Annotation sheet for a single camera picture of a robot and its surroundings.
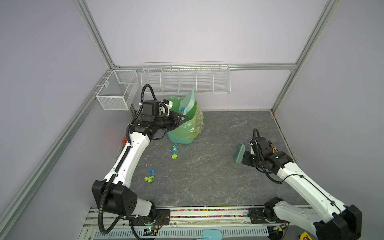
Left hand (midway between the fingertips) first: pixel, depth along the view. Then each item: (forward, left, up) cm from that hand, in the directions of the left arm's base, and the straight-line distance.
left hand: (187, 120), depth 72 cm
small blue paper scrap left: (-11, +24, -32) cm, 41 cm away
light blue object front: (-44, -9, -32) cm, 55 cm away
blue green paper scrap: (+4, +10, -32) cm, 34 cm away
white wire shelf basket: (+47, -13, -7) cm, 49 cm away
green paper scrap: (-3, +10, -31) cm, 33 cm away
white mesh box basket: (+34, +45, -7) cm, 57 cm away
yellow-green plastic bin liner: (+4, -3, -11) cm, 12 cm away
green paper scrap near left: (-16, +24, -31) cm, 43 cm away
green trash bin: (+5, +9, -22) cm, 25 cm away
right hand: (-13, -29, -20) cm, 38 cm away
